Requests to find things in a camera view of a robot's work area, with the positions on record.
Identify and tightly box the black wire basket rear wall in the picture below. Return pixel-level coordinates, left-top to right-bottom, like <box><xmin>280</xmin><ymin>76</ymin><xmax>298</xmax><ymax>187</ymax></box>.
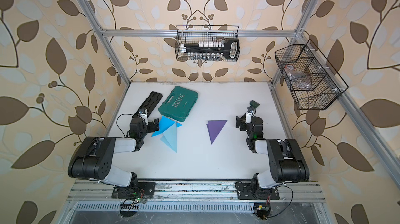
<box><xmin>174</xmin><ymin>24</ymin><xmax>241</xmax><ymax>62</ymax></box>

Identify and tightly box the purple square paper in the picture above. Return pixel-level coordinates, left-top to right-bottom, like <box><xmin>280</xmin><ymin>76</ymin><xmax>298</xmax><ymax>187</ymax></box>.
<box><xmin>207</xmin><ymin>120</ymin><xmax>228</xmax><ymax>144</ymax></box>

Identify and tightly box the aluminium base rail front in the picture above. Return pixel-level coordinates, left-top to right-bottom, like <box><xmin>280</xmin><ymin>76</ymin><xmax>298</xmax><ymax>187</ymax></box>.
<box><xmin>67</xmin><ymin>180</ymin><xmax>327</xmax><ymax>203</ymax></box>

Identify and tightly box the small circuit board left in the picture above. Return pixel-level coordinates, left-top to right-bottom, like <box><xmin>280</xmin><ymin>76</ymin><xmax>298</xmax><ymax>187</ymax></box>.
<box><xmin>119</xmin><ymin>198</ymin><xmax>147</xmax><ymax>218</ymax></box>

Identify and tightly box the green plastic tool case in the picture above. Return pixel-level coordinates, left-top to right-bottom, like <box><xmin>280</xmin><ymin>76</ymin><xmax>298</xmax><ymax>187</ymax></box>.
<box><xmin>158</xmin><ymin>86</ymin><xmax>199</xmax><ymax>122</ymax></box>

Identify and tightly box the small circuit board right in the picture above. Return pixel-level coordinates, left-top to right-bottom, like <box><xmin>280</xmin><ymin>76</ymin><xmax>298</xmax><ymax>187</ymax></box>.
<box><xmin>253</xmin><ymin>203</ymin><xmax>271</xmax><ymax>220</ymax></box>

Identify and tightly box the black wire basket right wall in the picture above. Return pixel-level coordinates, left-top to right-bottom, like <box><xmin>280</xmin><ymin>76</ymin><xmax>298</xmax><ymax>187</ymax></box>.
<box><xmin>275</xmin><ymin>39</ymin><xmax>349</xmax><ymax>110</ymax></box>

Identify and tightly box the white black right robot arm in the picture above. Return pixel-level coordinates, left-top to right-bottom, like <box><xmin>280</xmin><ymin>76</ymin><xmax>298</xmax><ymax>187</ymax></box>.
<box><xmin>235</xmin><ymin>113</ymin><xmax>310</xmax><ymax>191</ymax></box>

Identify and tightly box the aluminium frame post left rear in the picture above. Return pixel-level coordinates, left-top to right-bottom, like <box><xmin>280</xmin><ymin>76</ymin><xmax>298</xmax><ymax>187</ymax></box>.
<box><xmin>77</xmin><ymin>0</ymin><xmax>131</xmax><ymax>86</ymax></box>

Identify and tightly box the small circuit board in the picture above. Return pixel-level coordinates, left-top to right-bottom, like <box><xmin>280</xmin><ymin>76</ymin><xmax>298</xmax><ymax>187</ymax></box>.
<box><xmin>253</xmin><ymin>203</ymin><xmax>271</xmax><ymax>220</ymax></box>
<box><xmin>119</xmin><ymin>198</ymin><xmax>147</xmax><ymax>218</ymax></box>

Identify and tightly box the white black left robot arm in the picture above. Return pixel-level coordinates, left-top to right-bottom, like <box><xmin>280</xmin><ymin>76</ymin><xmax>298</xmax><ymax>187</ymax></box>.
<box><xmin>67</xmin><ymin>115</ymin><xmax>159</xmax><ymax>189</ymax></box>

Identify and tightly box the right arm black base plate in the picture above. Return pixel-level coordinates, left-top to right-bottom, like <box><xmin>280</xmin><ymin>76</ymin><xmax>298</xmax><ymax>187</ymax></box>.
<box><xmin>234</xmin><ymin>181</ymin><xmax>280</xmax><ymax>201</ymax></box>

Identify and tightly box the black wire basket wall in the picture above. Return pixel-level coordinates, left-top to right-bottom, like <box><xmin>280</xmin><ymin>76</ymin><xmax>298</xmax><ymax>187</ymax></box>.
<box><xmin>275</xmin><ymin>39</ymin><xmax>349</xmax><ymax>110</ymax></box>
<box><xmin>174</xmin><ymin>24</ymin><xmax>241</xmax><ymax>62</ymax></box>

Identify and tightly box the aluminium frame right side rail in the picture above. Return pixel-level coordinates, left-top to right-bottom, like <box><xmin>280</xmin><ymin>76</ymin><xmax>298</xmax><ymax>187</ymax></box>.
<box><xmin>295</xmin><ymin>34</ymin><xmax>400</xmax><ymax>190</ymax></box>

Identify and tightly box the light blue square paper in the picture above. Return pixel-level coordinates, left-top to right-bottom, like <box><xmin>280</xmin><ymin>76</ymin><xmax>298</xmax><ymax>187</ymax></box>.
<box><xmin>160</xmin><ymin>123</ymin><xmax>178</xmax><ymax>153</ymax></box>

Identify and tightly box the black socket set holder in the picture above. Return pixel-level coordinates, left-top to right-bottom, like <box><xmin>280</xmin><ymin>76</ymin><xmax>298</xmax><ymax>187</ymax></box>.
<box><xmin>176</xmin><ymin>38</ymin><xmax>240</xmax><ymax>60</ymax></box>

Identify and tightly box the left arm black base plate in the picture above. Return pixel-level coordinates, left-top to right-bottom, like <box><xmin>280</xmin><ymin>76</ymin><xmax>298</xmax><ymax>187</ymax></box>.
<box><xmin>111</xmin><ymin>182</ymin><xmax>156</xmax><ymax>199</ymax></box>

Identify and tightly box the aluminium frame post right rear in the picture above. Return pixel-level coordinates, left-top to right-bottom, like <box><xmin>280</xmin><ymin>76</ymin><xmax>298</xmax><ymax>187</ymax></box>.
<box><xmin>271</xmin><ymin>0</ymin><xmax>332</xmax><ymax>85</ymax></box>

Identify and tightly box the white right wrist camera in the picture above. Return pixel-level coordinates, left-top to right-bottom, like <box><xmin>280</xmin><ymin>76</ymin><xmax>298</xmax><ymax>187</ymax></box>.
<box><xmin>245</xmin><ymin>107</ymin><xmax>256</xmax><ymax>124</ymax></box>

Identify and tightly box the aluminium frame post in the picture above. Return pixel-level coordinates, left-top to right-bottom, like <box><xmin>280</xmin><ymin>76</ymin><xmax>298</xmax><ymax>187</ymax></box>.
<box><xmin>77</xmin><ymin>0</ymin><xmax>131</xmax><ymax>86</ymax></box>
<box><xmin>271</xmin><ymin>0</ymin><xmax>332</xmax><ymax>85</ymax></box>

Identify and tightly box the black foam tool tray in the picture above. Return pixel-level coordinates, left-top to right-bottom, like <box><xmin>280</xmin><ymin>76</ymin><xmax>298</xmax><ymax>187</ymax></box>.
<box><xmin>134</xmin><ymin>91</ymin><xmax>163</xmax><ymax>117</ymax></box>

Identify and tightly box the plastic bag in basket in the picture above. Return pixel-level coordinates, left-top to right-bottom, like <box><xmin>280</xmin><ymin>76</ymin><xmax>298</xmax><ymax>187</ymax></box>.
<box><xmin>285</xmin><ymin>64</ymin><xmax>312</xmax><ymax>91</ymax></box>

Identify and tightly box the aluminium frame rear crossbar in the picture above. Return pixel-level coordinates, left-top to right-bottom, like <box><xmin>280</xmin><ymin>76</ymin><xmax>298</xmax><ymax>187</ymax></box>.
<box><xmin>101</xmin><ymin>29</ymin><xmax>297</xmax><ymax>38</ymax></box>

